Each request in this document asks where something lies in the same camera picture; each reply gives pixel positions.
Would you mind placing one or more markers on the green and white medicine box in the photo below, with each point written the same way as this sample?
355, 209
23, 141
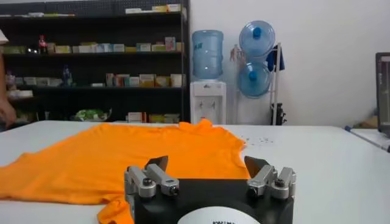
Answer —
158, 47

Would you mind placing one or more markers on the yellow medicine box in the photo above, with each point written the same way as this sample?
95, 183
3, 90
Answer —
62, 49

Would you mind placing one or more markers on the person in white shirt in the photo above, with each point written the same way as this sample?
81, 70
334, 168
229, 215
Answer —
2, 38

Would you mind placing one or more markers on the person's right hand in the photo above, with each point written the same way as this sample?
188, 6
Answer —
6, 114

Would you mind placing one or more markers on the white water dispenser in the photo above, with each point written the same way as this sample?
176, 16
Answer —
208, 100

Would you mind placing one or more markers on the blue drink bottle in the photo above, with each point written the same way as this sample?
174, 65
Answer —
67, 77

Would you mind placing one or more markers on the blue and white medicine box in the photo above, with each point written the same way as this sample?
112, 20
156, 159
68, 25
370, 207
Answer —
104, 47

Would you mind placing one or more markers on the black tripod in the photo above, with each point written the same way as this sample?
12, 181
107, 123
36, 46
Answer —
278, 115

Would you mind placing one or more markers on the bowl of green snack bags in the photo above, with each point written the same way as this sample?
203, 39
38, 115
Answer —
90, 115

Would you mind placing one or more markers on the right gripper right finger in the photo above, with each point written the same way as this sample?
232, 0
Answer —
280, 182

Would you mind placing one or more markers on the grey laptop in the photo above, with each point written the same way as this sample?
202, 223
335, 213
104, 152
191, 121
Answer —
384, 91

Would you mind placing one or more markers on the dark blue hanging cloth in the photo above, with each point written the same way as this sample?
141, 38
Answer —
271, 61

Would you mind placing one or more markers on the black shelf unit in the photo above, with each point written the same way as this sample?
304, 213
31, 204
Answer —
91, 67

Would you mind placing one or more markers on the blue labelled water jug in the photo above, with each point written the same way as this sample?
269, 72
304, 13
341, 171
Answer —
207, 54

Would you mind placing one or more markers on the white side table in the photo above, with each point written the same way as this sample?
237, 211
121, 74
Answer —
371, 135

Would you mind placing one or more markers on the cola bottle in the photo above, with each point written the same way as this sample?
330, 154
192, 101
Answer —
42, 45

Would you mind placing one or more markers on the orange t-shirt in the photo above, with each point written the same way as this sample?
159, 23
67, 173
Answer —
122, 158

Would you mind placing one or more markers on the white jug rack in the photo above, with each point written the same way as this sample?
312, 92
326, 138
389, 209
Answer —
276, 85

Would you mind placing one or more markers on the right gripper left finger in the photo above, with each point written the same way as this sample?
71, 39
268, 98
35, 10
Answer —
146, 182

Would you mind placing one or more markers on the pink and blue box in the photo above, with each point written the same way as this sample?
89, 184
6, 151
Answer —
170, 44

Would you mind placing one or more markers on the red and white medicine box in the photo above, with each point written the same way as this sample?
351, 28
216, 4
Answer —
135, 117

